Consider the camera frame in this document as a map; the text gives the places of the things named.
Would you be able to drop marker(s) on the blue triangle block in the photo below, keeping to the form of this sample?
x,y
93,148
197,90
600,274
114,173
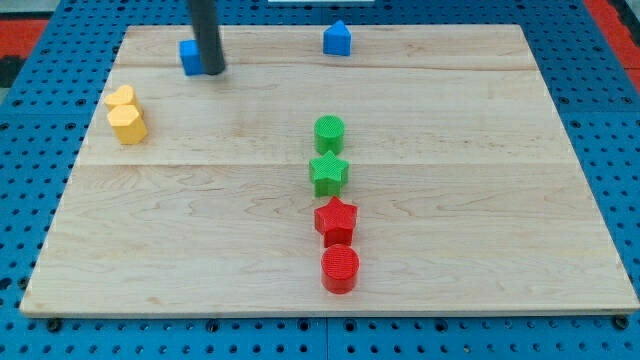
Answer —
x,y
337,39

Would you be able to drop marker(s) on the blue cube block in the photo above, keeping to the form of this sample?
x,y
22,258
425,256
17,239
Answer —
x,y
190,57

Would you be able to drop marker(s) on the green star block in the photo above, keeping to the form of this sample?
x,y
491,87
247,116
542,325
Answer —
x,y
328,174

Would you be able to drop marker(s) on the red star block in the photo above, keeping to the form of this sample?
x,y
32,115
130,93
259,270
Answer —
x,y
336,222

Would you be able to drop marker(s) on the green cylinder block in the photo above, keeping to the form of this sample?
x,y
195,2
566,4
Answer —
x,y
329,134

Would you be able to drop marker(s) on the red cylinder block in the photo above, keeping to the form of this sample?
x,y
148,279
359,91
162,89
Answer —
x,y
340,265

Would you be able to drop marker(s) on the light wooden board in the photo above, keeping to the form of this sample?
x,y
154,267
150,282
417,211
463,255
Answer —
x,y
471,200

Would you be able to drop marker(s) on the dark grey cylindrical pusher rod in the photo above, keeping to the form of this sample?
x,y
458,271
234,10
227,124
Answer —
x,y
206,31

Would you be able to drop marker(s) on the yellow hexagon block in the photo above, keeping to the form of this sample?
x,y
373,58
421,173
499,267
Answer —
x,y
127,123

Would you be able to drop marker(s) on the yellow heart block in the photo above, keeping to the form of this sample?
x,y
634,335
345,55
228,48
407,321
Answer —
x,y
124,95

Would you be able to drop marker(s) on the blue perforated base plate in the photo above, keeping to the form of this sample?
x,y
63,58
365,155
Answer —
x,y
49,107

